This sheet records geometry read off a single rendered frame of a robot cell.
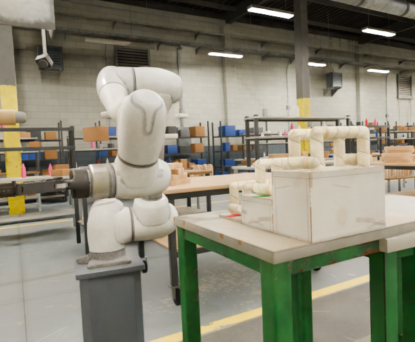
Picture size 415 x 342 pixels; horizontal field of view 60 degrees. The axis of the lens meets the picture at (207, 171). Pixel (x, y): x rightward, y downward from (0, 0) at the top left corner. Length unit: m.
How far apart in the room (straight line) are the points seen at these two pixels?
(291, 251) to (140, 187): 0.40
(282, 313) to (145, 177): 0.46
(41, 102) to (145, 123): 11.21
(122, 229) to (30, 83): 10.66
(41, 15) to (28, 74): 11.40
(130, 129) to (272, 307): 0.52
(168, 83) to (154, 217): 0.57
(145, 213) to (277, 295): 0.83
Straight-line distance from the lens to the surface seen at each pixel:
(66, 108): 12.04
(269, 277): 0.88
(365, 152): 1.04
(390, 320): 1.26
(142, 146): 0.83
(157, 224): 1.60
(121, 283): 1.59
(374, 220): 1.06
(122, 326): 1.66
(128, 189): 0.91
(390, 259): 1.20
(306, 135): 1.00
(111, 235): 1.58
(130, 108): 0.82
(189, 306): 1.37
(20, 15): 0.73
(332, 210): 0.94
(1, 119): 0.83
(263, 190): 1.07
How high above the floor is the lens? 1.16
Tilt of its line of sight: 3 degrees down
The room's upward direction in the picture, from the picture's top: 3 degrees counter-clockwise
